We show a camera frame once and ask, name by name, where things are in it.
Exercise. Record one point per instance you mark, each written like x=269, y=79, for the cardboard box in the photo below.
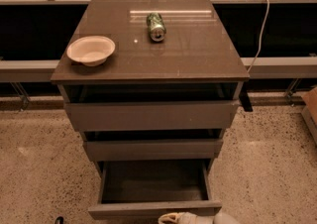
x=309, y=112

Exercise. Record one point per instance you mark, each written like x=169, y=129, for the grey drawer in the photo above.
x=132, y=116
x=149, y=189
x=152, y=150

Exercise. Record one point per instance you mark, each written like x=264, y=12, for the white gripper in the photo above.
x=225, y=218

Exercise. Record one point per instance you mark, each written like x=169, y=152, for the grey drawer cabinet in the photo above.
x=195, y=62

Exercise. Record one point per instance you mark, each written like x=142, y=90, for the green soda can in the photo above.
x=156, y=26

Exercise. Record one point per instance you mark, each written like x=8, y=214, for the grey top drawer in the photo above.
x=132, y=116

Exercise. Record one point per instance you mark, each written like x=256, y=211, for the grey bottom drawer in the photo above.
x=149, y=189

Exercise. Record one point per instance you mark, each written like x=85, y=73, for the white paper bowl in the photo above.
x=91, y=50

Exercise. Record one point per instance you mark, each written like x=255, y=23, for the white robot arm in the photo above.
x=223, y=218

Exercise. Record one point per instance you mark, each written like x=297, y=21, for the grey metal railing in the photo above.
x=26, y=69

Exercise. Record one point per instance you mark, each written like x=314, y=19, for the grey middle drawer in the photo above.
x=152, y=150

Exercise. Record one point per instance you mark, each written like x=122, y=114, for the small black object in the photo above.
x=59, y=220

